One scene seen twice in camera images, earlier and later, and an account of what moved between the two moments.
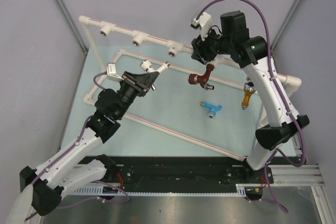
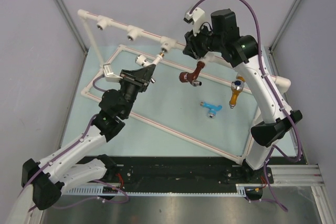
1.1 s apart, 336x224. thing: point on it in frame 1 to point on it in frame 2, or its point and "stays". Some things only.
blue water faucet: [213, 108] stays
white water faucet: [146, 65] to [141, 60]
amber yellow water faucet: [249, 88] to [237, 86]
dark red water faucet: [202, 80] to [192, 77]
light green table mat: [196, 109] stays
